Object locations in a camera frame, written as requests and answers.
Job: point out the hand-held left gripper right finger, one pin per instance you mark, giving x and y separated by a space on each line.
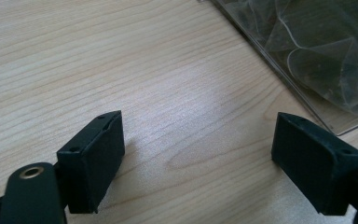
313 161

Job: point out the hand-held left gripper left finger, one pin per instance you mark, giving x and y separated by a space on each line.
90 168

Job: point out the crumpled clear plastic bag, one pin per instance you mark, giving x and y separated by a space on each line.
323 46

